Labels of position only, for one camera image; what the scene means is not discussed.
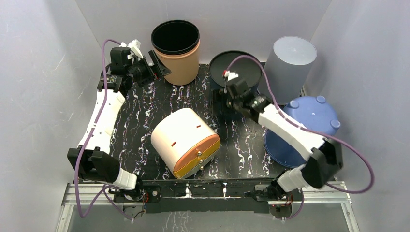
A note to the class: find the white orange drawer box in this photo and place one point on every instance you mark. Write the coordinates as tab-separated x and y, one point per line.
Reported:
185	142

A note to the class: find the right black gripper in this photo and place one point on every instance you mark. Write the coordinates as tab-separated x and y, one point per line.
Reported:
231	104

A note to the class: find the aluminium frame rail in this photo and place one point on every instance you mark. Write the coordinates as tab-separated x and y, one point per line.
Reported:
97	194

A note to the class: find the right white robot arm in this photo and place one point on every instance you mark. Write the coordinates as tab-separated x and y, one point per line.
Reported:
323	155

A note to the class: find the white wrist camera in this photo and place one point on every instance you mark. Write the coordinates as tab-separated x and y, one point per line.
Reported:
228	75
134	46

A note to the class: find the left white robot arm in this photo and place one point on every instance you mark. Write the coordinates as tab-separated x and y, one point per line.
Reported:
91	159

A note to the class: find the dark navy bucket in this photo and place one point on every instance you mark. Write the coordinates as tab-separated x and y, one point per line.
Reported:
245	67

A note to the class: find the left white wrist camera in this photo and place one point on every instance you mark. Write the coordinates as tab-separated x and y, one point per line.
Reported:
134	46

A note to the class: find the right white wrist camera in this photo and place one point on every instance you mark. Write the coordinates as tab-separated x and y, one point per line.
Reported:
228	75

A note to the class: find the tan bucket black rim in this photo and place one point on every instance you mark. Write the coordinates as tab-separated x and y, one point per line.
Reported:
176	43

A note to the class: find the large grey container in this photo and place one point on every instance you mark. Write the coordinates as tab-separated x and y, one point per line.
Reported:
287	68

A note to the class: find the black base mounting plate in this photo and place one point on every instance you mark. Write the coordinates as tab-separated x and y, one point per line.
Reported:
258	195

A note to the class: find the blue plastic bucket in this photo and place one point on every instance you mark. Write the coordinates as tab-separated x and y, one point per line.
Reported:
315	114

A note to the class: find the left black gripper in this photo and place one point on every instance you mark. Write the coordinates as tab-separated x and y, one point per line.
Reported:
157	71

